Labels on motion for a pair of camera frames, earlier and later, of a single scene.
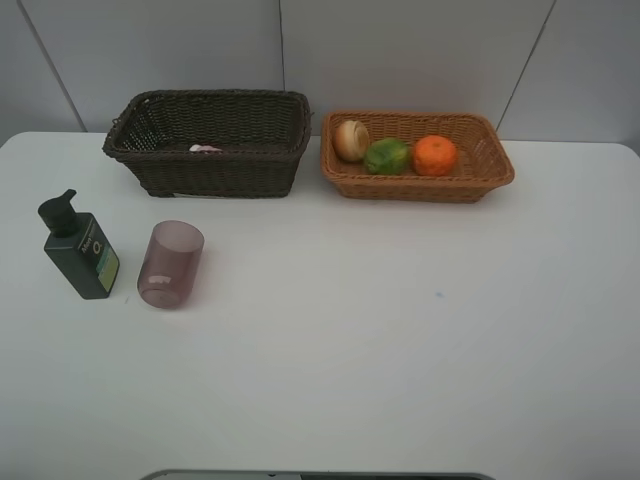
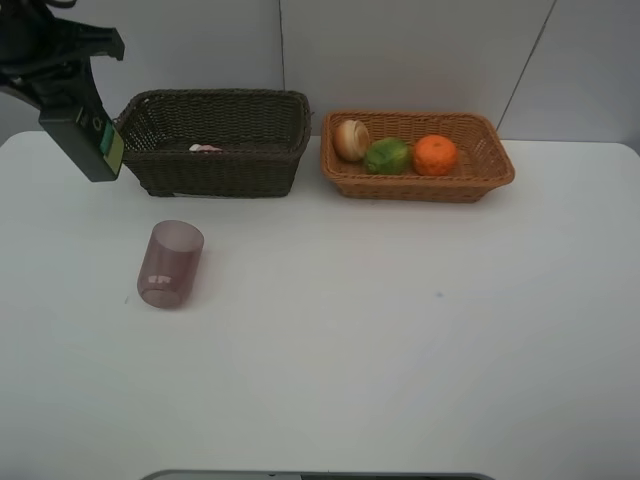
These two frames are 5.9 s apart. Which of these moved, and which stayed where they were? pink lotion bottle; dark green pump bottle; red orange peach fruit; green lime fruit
Moved: dark green pump bottle
Stayed: pink lotion bottle; red orange peach fruit; green lime fruit
